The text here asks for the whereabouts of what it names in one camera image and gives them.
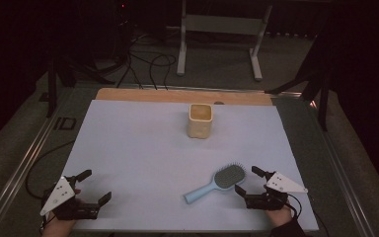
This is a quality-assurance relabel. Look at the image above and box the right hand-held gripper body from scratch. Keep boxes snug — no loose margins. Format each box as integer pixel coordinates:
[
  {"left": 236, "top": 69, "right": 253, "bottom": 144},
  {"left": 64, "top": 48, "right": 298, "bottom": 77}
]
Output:
[{"left": 244, "top": 171, "right": 309, "bottom": 211}]

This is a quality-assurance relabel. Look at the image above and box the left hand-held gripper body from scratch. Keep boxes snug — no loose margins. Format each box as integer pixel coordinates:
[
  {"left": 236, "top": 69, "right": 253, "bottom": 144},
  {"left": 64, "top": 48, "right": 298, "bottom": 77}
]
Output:
[{"left": 39, "top": 176, "right": 101, "bottom": 221}]

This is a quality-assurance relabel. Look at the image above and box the light blue hairbrush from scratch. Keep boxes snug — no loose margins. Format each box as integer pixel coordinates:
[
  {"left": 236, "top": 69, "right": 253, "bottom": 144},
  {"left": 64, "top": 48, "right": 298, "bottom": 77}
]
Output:
[{"left": 183, "top": 162, "right": 247, "bottom": 205}]

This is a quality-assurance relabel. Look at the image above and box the yellow square cup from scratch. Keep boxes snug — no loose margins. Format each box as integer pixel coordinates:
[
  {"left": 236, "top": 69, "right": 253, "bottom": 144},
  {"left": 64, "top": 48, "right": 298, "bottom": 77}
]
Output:
[{"left": 187, "top": 103, "right": 214, "bottom": 139}]

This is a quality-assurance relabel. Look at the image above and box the person's right hand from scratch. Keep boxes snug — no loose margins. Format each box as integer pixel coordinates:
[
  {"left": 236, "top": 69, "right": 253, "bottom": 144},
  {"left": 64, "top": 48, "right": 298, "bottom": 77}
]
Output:
[{"left": 265, "top": 206, "right": 293, "bottom": 229}]

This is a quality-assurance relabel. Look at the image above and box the person's left hand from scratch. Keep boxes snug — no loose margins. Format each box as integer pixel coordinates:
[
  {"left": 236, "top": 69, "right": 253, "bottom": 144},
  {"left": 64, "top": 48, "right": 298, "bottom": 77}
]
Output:
[{"left": 41, "top": 188, "right": 83, "bottom": 237}]

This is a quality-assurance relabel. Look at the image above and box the white table mat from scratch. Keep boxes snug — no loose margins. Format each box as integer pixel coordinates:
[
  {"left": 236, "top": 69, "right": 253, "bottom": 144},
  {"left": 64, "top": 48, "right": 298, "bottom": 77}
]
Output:
[{"left": 60, "top": 99, "right": 320, "bottom": 233}]

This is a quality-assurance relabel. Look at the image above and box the black tripod stand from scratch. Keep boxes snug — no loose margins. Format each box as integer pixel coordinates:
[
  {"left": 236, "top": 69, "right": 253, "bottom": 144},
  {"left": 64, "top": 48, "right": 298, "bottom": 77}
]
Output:
[{"left": 44, "top": 55, "right": 116, "bottom": 119}]

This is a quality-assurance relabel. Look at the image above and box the black angled stand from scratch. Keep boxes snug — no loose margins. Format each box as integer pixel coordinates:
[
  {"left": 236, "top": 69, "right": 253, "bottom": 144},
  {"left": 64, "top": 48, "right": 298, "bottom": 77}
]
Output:
[{"left": 265, "top": 33, "right": 332, "bottom": 132}]

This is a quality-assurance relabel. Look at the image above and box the white metal stand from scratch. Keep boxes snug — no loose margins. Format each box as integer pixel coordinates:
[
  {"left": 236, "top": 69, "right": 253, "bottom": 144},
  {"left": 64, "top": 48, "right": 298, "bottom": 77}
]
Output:
[{"left": 176, "top": 0, "right": 273, "bottom": 82}]

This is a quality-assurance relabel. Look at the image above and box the dark equipment with red light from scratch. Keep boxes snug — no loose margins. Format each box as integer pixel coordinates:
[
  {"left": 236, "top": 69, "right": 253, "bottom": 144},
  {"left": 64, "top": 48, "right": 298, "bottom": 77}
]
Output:
[{"left": 78, "top": 0, "right": 136, "bottom": 67}]

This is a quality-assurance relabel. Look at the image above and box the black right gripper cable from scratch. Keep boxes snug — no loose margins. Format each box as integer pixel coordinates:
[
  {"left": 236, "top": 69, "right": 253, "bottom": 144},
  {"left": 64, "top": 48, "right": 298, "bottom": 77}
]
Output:
[{"left": 285, "top": 193, "right": 331, "bottom": 237}]

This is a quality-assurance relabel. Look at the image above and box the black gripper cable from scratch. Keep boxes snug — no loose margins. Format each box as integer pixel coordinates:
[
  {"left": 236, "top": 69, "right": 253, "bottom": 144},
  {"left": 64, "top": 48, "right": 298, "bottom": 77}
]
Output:
[
  {"left": 25, "top": 140, "right": 76, "bottom": 200},
  {"left": 285, "top": 193, "right": 331, "bottom": 237}
]

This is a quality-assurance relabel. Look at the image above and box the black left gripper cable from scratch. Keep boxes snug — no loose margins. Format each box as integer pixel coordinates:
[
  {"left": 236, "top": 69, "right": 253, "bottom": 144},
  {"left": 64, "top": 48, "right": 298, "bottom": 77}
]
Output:
[{"left": 25, "top": 140, "right": 76, "bottom": 200}]

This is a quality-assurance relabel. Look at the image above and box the long metal floor rail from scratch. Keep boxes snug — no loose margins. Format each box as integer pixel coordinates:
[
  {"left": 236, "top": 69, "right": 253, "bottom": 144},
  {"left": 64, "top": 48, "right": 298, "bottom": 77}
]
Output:
[
  {"left": 0, "top": 88, "right": 75, "bottom": 237},
  {"left": 309, "top": 98, "right": 376, "bottom": 237}
]

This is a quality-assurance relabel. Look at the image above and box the black rectangular floor bracket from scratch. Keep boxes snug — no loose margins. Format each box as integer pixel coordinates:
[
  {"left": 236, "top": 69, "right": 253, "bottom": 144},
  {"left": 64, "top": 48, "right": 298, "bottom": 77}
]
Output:
[{"left": 53, "top": 117, "right": 78, "bottom": 131}]

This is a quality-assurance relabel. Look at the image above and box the black floor cable loop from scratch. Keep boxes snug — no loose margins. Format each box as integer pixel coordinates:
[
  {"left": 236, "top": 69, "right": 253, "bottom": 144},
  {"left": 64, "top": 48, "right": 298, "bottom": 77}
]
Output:
[{"left": 149, "top": 53, "right": 178, "bottom": 91}]

